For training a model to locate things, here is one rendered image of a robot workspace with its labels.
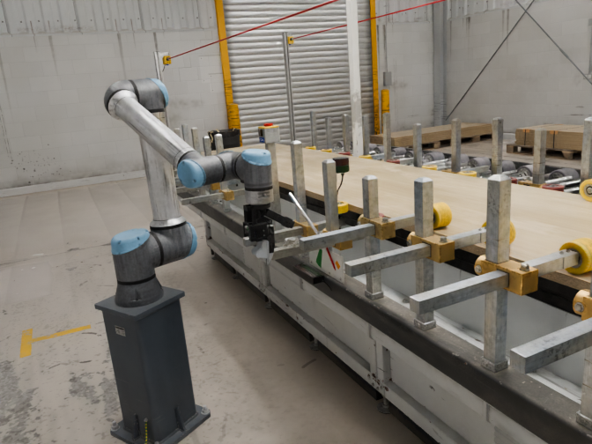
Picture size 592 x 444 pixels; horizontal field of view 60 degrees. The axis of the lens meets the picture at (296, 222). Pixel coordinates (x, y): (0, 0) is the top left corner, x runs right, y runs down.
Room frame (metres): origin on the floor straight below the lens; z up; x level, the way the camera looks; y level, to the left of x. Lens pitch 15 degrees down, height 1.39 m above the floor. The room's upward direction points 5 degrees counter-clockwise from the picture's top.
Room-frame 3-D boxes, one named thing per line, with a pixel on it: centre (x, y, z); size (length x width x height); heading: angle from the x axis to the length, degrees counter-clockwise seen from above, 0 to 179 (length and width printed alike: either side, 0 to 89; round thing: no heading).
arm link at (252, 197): (1.60, 0.11, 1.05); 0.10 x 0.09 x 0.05; 24
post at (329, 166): (1.75, -0.13, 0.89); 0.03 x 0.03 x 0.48; 25
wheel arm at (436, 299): (1.03, -0.45, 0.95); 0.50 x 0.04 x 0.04; 115
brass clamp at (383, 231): (1.51, -0.24, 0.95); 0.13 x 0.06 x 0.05; 25
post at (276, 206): (2.22, 0.09, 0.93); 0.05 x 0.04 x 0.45; 25
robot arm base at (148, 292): (1.93, 0.66, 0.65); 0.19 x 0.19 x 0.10
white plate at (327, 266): (1.77, -0.09, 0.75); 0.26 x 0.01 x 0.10; 25
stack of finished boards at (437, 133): (9.93, -2.78, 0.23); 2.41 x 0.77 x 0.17; 116
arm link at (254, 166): (1.60, 0.11, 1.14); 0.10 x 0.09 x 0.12; 43
